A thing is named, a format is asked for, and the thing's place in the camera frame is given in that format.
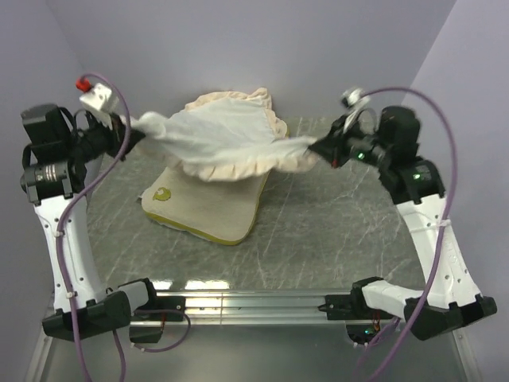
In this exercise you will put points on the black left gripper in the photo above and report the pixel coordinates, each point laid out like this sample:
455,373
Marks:
116,134

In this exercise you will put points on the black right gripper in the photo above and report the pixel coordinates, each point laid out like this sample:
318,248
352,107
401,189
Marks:
331,146

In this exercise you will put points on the white pillowcase with peach ruffles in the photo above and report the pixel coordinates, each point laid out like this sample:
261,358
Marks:
225,136

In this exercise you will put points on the cream pillow with yellow edge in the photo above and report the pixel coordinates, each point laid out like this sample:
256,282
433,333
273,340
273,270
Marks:
222,212

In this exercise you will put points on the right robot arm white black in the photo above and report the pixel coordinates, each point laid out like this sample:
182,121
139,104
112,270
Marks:
418,193

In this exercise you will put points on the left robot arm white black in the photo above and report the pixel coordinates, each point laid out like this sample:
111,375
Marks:
54,165

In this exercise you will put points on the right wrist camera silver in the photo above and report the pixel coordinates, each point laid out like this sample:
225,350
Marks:
354,100

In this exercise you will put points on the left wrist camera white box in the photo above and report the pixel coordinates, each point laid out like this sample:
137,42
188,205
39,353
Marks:
98,97

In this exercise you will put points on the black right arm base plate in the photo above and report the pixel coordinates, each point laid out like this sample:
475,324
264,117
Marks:
362,325

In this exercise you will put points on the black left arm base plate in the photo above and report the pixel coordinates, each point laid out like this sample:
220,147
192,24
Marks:
149,321

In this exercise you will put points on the aluminium mounting rail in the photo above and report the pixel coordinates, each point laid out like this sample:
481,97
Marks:
246,308

